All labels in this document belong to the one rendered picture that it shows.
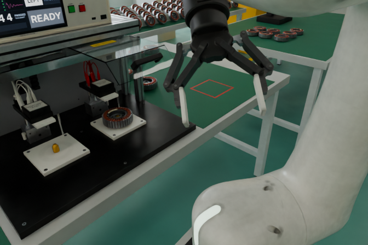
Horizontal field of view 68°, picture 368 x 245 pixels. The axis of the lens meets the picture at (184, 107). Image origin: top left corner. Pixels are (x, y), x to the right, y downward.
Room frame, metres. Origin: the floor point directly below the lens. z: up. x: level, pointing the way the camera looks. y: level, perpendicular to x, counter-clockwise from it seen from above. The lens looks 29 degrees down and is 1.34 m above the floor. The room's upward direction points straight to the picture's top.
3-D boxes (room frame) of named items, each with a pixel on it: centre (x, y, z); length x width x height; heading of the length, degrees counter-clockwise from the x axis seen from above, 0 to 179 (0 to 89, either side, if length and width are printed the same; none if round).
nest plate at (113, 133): (0.89, 0.25, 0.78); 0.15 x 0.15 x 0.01; 48
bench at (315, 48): (2.69, -1.11, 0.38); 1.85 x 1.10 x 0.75; 138
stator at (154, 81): (1.28, 0.19, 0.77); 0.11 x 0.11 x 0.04
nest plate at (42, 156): (0.71, 0.41, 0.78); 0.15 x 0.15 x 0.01; 48
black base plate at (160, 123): (0.81, 0.34, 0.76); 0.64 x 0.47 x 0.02; 138
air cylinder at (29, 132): (0.81, 0.52, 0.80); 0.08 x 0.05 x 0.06; 138
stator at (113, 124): (0.89, 0.25, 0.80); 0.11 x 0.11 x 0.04
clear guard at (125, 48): (0.93, 0.23, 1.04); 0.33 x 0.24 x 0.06; 48
